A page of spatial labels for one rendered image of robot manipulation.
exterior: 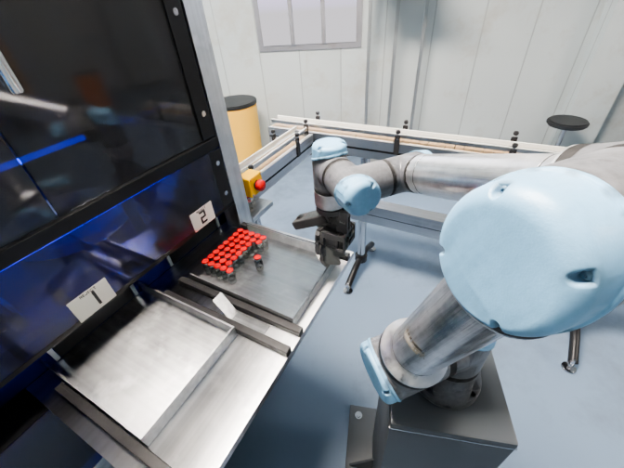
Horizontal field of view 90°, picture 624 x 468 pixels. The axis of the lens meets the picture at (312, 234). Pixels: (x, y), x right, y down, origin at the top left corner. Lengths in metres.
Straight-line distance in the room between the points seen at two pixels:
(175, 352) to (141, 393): 0.10
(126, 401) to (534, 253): 0.76
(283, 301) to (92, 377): 0.45
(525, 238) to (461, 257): 0.06
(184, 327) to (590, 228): 0.80
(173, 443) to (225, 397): 0.11
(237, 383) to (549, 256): 0.63
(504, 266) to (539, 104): 3.55
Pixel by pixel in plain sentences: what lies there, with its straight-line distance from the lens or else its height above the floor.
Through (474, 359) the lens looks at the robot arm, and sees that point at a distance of 0.69.
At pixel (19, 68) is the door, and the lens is 0.72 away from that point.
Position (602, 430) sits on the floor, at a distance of 1.95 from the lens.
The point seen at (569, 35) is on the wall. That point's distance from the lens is 3.70.
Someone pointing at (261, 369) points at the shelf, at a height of 0.88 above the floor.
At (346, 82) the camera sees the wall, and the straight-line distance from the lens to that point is 3.44.
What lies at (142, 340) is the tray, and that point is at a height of 0.88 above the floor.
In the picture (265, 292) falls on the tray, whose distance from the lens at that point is 0.87.
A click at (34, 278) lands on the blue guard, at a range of 0.77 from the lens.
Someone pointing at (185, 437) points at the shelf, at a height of 0.88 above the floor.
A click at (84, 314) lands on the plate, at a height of 1.00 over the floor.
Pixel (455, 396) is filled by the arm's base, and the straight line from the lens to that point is 0.79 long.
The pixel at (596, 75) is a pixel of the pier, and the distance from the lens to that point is 3.72.
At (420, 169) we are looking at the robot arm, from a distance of 0.58.
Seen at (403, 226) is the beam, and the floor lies 0.47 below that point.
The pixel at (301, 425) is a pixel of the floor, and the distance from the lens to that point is 1.63.
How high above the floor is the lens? 1.52
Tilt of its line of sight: 38 degrees down
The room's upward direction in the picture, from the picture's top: 5 degrees counter-clockwise
